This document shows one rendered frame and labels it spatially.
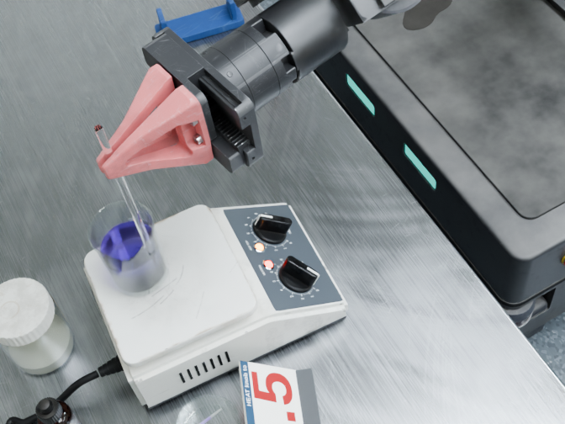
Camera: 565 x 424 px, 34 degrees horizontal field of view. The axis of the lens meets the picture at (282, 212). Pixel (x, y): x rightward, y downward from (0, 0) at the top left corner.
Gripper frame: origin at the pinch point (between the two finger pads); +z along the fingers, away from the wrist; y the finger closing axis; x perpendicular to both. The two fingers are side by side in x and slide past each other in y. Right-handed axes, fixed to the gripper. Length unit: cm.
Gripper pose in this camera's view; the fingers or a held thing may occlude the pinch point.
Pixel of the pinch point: (112, 163)
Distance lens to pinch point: 64.3
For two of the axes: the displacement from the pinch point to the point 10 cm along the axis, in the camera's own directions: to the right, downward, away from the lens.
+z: -7.6, 5.8, -2.9
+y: 6.4, 6.1, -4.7
